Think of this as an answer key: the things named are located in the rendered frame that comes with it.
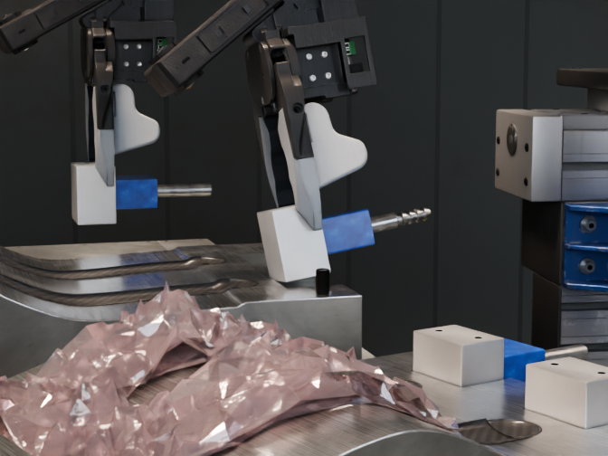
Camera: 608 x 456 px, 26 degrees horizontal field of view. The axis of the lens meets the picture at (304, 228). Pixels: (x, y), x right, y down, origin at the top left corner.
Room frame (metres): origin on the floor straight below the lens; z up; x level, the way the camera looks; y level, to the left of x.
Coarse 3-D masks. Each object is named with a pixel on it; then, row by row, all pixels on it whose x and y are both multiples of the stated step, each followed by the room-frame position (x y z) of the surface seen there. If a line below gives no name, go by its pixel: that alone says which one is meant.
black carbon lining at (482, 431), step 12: (480, 420) 0.73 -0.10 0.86; (492, 420) 0.73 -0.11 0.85; (504, 420) 0.73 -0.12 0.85; (516, 420) 0.73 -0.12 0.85; (468, 432) 0.72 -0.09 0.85; (480, 432) 0.72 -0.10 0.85; (492, 432) 0.72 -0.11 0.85; (504, 432) 0.72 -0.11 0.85; (516, 432) 0.72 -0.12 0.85; (528, 432) 0.72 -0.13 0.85
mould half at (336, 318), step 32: (128, 256) 1.13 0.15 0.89; (160, 256) 1.12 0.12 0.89; (192, 256) 1.10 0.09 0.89; (224, 256) 1.10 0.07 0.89; (0, 288) 0.88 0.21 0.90; (64, 288) 0.99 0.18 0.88; (96, 288) 0.99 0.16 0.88; (128, 288) 0.99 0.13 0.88; (256, 288) 0.96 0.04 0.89; (288, 288) 0.96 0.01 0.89; (0, 320) 0.86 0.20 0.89; (32, 320) 0.86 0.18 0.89; (64, 320) 0.87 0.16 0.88; (96, 320) 0.88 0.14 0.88; (256, 320) 0.91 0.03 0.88; (288, 320) 0.91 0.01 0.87; (320, 320) 0.92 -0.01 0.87; (352, 320) 0.93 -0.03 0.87; (0, 352) 0.86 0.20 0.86; (32, 352) 0.86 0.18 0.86
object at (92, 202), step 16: (80, 176) 1.21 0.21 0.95; (96, 176) 1.21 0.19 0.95; (128, 176) 1.25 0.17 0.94; (144, 176) 1.25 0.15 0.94; (80, 192) 1.21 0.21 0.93; (96, 192) 1.21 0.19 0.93; (112, 192) 1.21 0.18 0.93; (128, 192) 1.22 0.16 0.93; (144, 192) 1.23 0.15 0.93; (160, 192) 1.25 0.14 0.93; (176, 192) 1.25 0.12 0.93; (192, 192) 1.25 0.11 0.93; (208, 192) 1.26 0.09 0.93; (80, 208) 1.21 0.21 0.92; (96, 208) 1.21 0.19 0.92; (112, 208) 1.21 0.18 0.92; (128, 208) 1.22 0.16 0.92; (144, 208) 1.23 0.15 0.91; (80, 224) 1.21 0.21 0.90
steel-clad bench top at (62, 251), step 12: (168, 240) 1.78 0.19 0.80; (180, 240) 1.78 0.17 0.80; (192, 240) 1.78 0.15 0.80; (204, 240) 1.78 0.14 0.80; (24, 252) 1.67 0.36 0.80; (36, 252) 1.67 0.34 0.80; (48, 252) 1.67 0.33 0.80; (60, 252) 1.67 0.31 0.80; (72, 252) 1.67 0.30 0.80; (84, 252) 1.67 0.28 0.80; (96, 252) 1.67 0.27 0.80; (108, 252) 1.67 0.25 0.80; (120, 252) 1.67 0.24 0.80; (132, 252) 1.67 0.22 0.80
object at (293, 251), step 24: (264, 216) 0.99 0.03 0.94; (288, 216) 0.97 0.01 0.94; (336, 216) 0.98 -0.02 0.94; (360, 216) 0.98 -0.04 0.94; (384, 216) 1.01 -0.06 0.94; (408, 216) 1.01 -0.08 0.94; (264, 240) 1.00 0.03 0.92; (288, 240) 0.96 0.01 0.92; (312, 240) 0.97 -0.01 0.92; (336, 240) 0.98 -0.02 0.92; (360, 240) 0.98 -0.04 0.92; (288, 264) 0.96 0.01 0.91; (312, 264) 0.97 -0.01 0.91
